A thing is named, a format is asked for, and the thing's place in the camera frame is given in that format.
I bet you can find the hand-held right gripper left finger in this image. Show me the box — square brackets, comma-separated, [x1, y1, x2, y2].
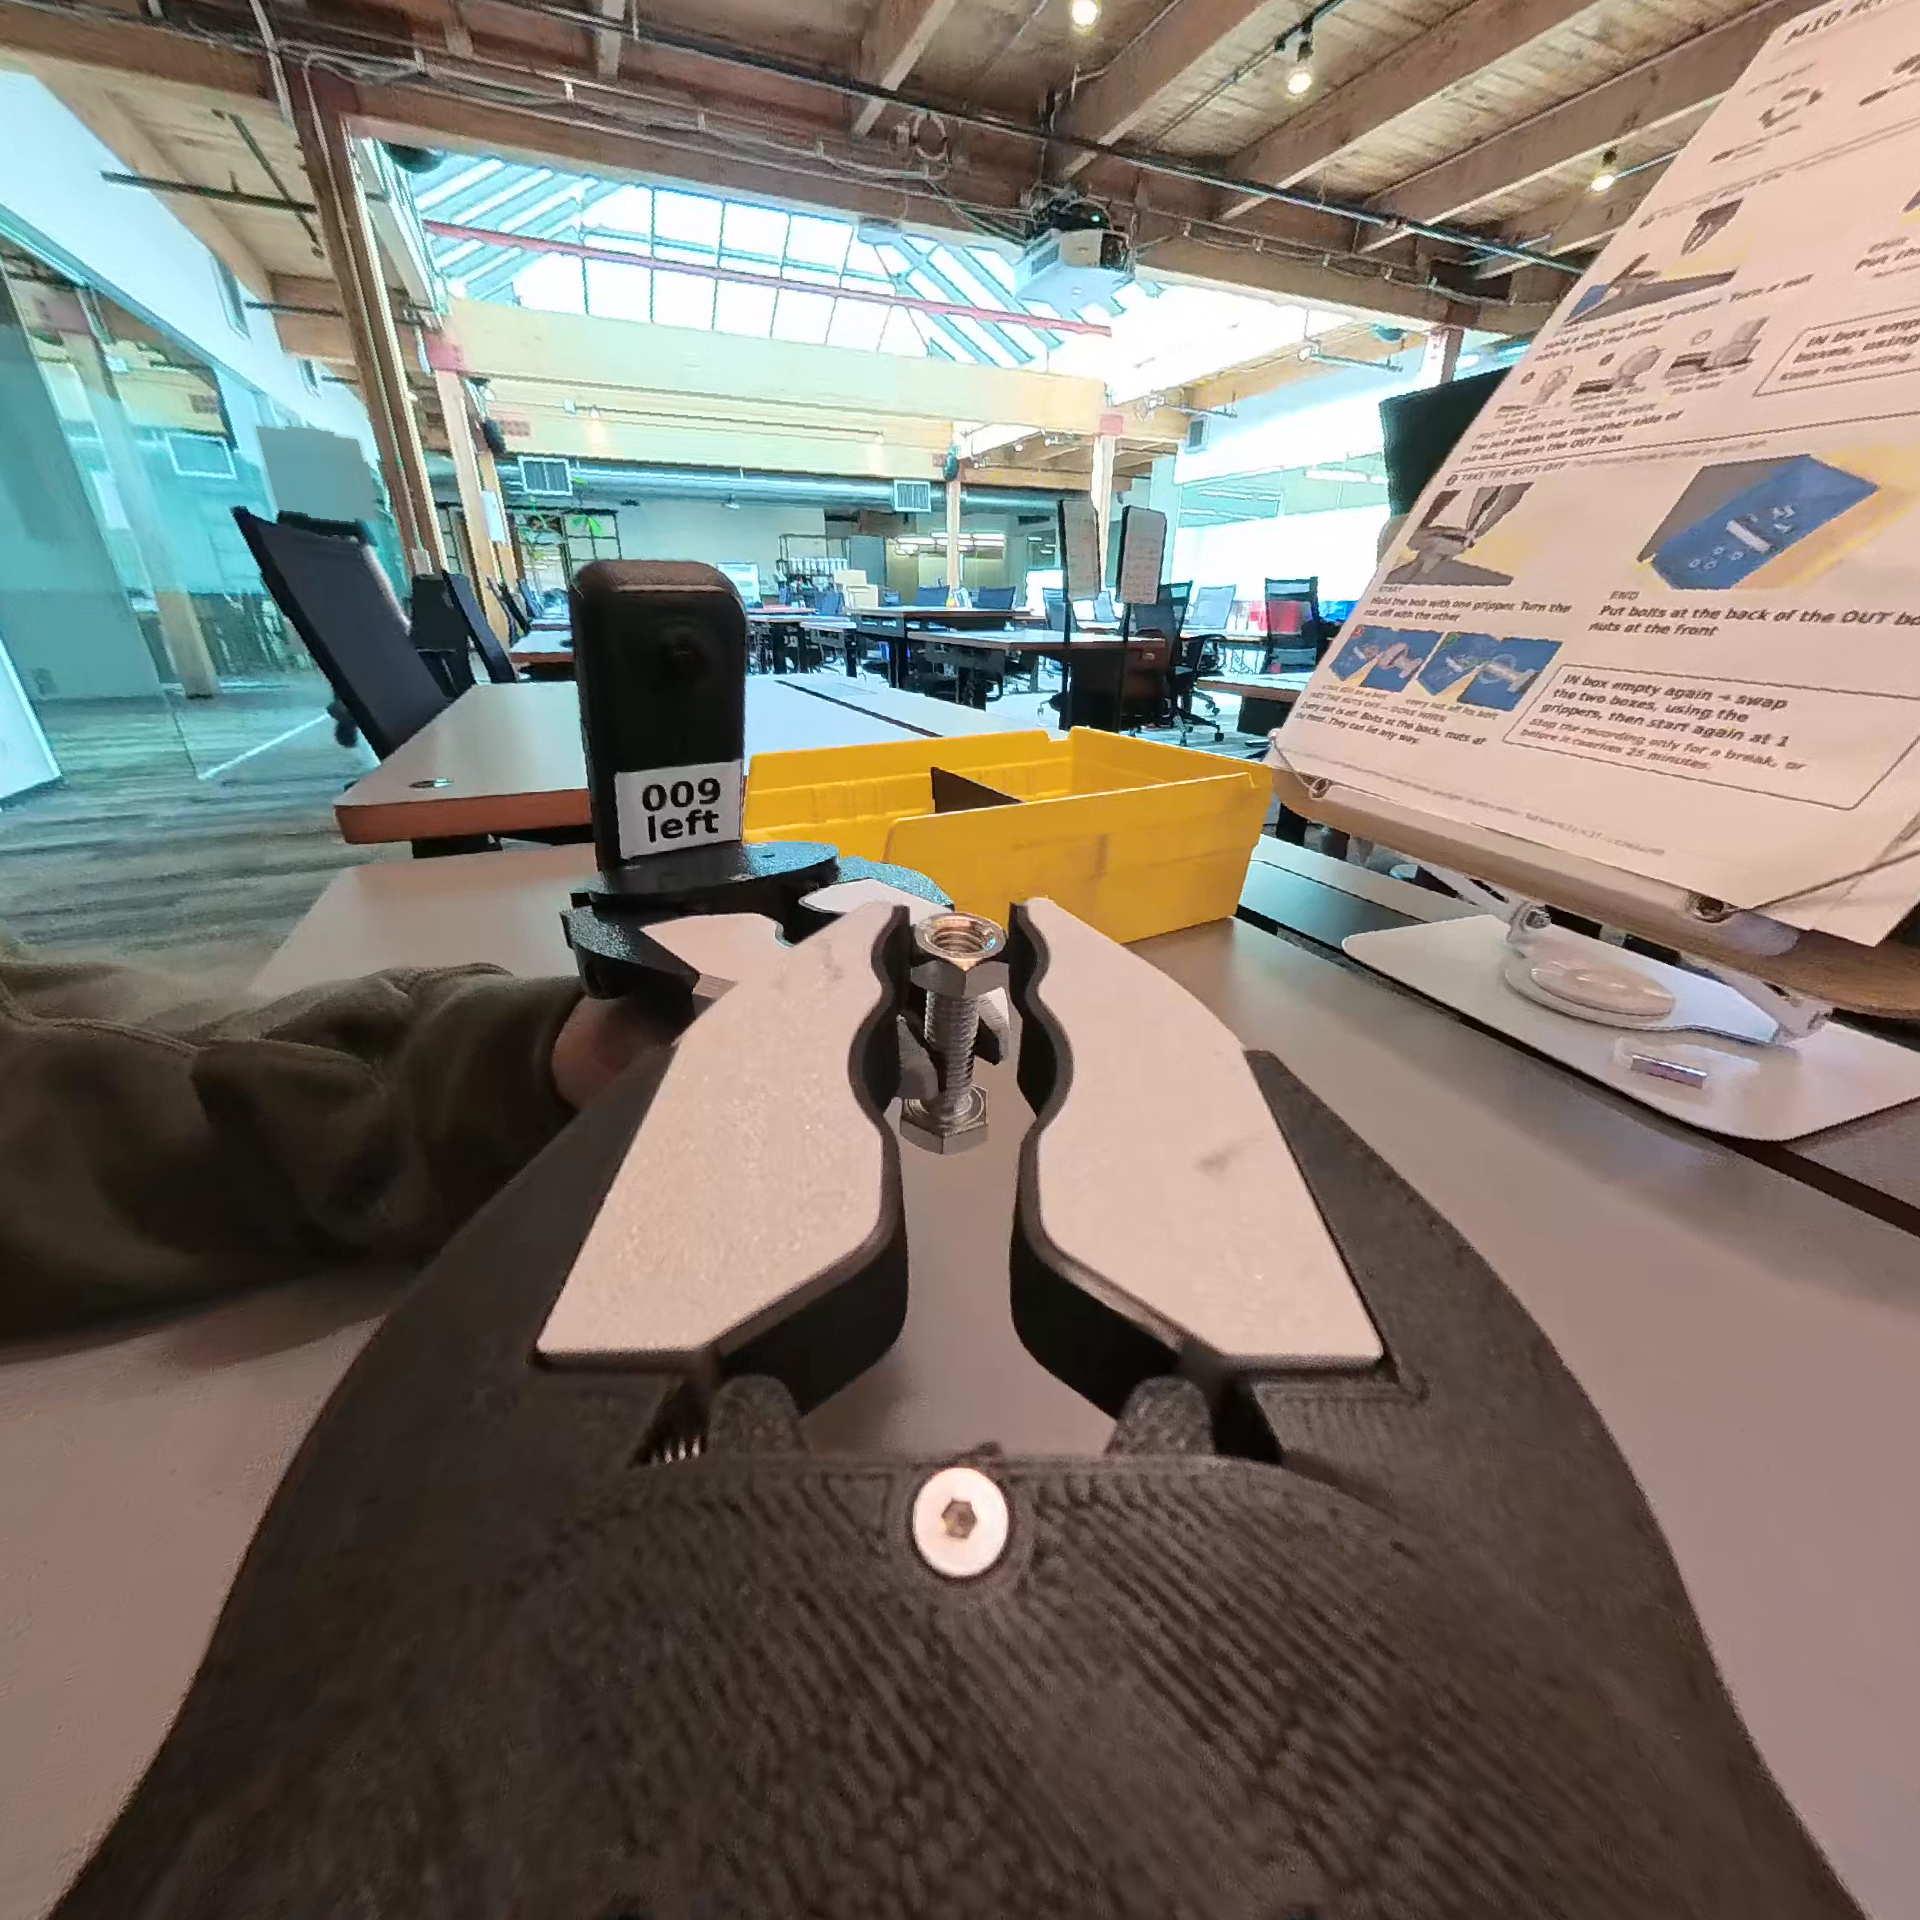
[534, 896, 917, 1413]

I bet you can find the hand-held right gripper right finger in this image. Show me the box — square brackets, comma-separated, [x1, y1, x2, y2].
[1009, 896, 1386, 1419]

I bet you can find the steel hex nut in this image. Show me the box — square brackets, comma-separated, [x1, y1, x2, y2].
[902, 913, 1009, 1007]

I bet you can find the steel hex bolt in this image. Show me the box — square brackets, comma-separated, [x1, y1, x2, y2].
[897, 990, 995, 1157]

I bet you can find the yellow divided bin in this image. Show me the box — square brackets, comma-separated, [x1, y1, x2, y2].
[742, 726, 1278, 945]

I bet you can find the person's left forearm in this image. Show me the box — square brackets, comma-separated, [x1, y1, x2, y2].
[0, 920, 588, 1343]

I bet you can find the grey desk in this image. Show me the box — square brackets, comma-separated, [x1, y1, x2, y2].
[0, 842, 1920, 1920]

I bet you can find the person's left hand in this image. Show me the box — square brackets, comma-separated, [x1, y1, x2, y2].
[550, 982, 669, 1119]

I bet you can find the black mesh office chair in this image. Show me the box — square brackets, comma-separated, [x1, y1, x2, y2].
[411, 569, 520, 683]
[232, 506, 452, 758]

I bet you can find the row of office desks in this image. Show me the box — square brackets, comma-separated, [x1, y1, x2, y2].
[750, 591, 1307, 735]

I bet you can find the red ceiling pipe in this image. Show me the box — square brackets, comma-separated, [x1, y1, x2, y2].
[427, 221, 1113, 335]

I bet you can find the ceiling projector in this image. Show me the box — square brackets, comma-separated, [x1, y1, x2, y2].
[1013, 223, 1133, 302]

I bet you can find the black monitor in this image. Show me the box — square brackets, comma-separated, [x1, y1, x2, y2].
[1381, 367, 1517, 518]

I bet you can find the printed instruction sheet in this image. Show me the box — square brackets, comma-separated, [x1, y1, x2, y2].
[1276, 0, 1920, 950]

